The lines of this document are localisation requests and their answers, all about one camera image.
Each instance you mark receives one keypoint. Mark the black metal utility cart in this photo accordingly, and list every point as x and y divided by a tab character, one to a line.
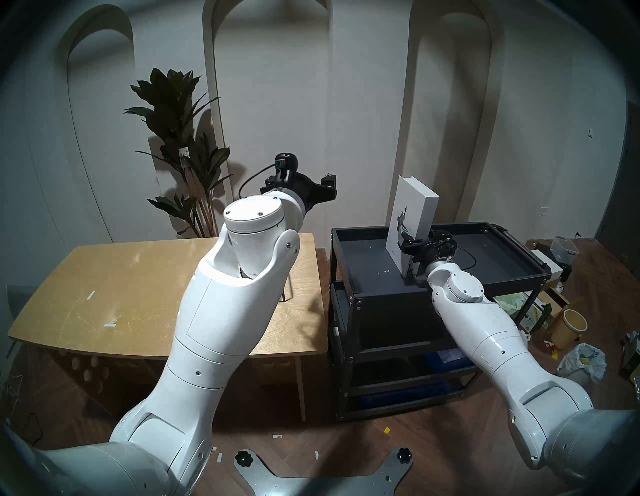
370	260

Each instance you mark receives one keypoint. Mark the green and white carton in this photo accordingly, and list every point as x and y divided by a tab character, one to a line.
535	315

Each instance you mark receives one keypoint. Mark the black star knob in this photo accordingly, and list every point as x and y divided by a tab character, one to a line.
244	459
404	455

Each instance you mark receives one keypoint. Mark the white bagged trash bin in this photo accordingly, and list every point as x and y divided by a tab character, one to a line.
580	365

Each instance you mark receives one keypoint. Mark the dark carton with plastic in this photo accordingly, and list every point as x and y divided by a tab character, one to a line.
632	355

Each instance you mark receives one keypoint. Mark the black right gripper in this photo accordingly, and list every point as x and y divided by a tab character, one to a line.
440	248

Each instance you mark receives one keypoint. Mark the tall green potted plant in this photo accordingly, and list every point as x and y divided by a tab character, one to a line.
172	100

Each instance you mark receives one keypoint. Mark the white cardboard box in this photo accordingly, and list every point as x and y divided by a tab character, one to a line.
547	262

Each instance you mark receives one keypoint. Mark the white Statue of Liberty book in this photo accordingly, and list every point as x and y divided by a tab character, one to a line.
415	210

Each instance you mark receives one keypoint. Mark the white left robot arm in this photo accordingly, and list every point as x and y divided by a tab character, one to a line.
235	300

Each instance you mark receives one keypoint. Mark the pale green plastic bag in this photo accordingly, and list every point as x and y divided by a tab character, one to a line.
512	306

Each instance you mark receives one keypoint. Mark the grey metal robot base plate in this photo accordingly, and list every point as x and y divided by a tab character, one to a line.
280	485

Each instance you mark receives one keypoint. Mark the beige plastic bucket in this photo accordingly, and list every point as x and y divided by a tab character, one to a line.
567	330

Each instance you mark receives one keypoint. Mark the clear plastic storage box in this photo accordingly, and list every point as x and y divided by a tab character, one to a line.
565	250

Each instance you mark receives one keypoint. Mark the white plant label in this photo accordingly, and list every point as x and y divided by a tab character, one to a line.
184	156

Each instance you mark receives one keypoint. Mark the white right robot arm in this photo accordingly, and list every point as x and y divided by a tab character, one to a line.
500	340

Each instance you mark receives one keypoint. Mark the light wooden table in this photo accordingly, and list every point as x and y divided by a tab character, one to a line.
125	290

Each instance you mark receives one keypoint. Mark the brown cardboard box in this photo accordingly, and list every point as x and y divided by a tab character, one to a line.
555	302

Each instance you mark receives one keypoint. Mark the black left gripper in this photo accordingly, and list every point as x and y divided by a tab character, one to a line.
305	192

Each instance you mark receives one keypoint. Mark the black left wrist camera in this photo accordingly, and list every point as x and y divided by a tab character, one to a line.
286	165

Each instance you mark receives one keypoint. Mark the small red white item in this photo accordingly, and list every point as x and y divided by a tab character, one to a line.
550	345

